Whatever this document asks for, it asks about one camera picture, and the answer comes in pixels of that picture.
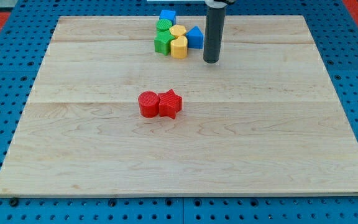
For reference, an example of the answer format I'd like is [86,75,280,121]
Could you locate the red star block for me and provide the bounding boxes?
[158,89,182,119]

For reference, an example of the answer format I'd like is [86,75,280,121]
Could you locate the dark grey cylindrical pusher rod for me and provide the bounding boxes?
[203,5,227,63]

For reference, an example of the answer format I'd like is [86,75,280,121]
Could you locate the blue cube block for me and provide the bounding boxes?
[159,9,177,25]

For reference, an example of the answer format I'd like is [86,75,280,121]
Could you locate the red cylinder block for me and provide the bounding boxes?
[138,91,159,118]

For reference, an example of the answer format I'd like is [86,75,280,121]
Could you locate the yellow hexagon block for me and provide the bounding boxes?
[169,24,187,39]

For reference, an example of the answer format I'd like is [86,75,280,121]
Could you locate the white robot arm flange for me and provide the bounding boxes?
[205,0,237,9]

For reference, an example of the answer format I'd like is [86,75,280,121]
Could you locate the green cylinder block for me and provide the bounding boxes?
[155,19,173,32]

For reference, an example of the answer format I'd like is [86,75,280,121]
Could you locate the green star block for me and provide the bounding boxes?
[154,30,175,55]

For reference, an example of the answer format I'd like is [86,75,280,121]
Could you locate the blue triangle block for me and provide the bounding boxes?
[186,26,204,49]

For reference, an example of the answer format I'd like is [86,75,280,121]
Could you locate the yellow heart block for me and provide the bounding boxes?
[170,35,188,59]

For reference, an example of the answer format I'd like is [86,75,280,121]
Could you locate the light wooden board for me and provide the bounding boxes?
[0,16,358,198]

